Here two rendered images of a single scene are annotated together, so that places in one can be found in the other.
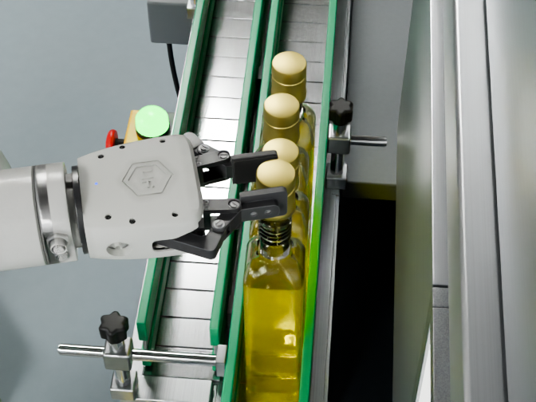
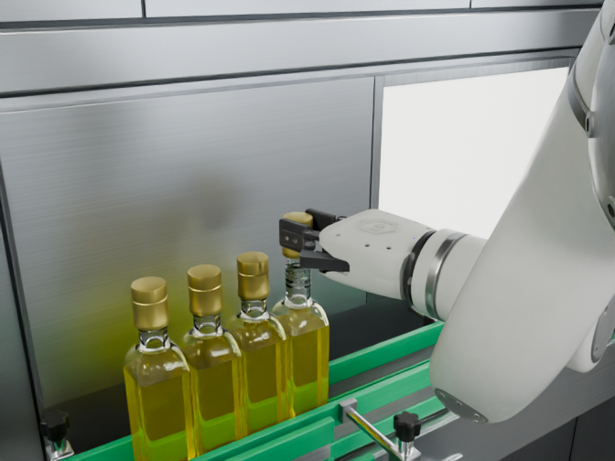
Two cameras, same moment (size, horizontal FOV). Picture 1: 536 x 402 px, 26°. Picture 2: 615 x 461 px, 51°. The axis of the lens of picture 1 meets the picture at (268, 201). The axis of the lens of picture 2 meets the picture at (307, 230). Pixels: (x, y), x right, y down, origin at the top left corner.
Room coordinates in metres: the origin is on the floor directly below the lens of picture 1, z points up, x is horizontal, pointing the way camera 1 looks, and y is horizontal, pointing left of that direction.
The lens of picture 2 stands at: (1.06, 0.53, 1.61)
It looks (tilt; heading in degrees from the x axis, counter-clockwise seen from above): 21 degrees down; 232
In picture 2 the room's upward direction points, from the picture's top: straight up
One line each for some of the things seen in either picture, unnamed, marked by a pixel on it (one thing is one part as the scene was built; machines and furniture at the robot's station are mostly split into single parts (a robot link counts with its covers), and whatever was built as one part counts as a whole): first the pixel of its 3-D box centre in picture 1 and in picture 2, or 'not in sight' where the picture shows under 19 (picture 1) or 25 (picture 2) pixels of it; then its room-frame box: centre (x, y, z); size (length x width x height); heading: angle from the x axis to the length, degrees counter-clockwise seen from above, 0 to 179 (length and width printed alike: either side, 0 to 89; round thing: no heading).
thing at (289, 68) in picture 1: (289, 78); (150, 303); (0.83, -0.02, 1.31); 0.04 x 0.04 x 0.04
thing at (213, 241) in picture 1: (181, 228); not in sight; (0.60, 0.07, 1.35); 0.08 x 0.06 x 0.01; 42
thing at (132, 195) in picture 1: (133, 202); (388, 256); (0.63, 0.11, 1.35); 0.11 x 0.10 x 0.07; 100
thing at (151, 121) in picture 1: (151, 120); not in sight; (1.06, 0.15, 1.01); 0.04 x 0.04 x 0.03
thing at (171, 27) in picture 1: (179, 7); not in sight; (1.34, 0.13, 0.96); 0.08 x 0.08 x 0.08; 85
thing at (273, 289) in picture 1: (274, 313); (298, 378); (0.65, -0.01, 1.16); 0.06 x 0.06 x 0.21; 86
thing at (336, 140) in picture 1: (356, 147); (58, 456); (0.92, -0.10, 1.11); 0.07 x 0.04 x 0.13; 85
